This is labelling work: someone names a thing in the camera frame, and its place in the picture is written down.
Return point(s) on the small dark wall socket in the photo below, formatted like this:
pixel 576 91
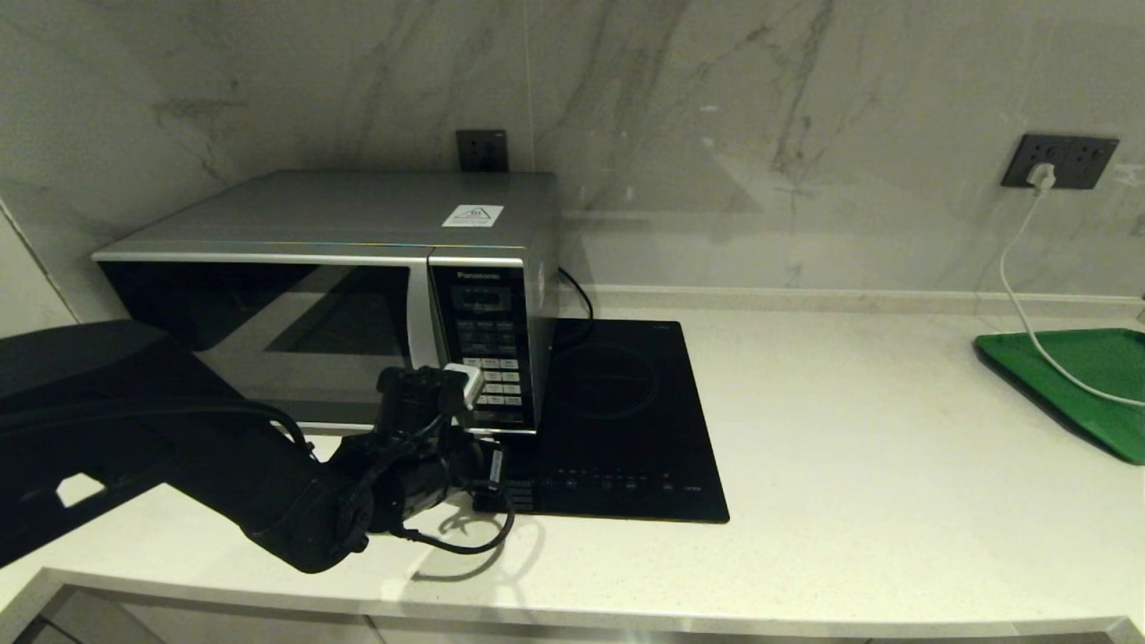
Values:
pixel 481 150

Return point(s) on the silver microwave oven body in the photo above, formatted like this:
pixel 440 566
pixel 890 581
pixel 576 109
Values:
pixel 358 206

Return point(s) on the beige cabinet front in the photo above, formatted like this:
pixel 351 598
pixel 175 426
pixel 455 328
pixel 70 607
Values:
pixel 224 626

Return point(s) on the green plastic tray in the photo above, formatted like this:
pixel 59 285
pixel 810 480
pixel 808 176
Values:
pixel 1091 376

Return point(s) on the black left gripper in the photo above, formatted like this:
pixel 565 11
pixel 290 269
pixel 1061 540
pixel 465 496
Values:
pixel 438 474

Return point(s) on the wide dark wall socket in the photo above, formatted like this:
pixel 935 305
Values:
pixel 1087 161

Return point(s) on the black induction cooktop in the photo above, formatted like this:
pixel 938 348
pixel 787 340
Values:
pixel 626 420

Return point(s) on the dark glass microwave door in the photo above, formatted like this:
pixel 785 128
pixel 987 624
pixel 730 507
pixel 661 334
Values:
pixel 268 313

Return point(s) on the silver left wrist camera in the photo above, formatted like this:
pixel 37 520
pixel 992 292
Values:
pixel 465 385

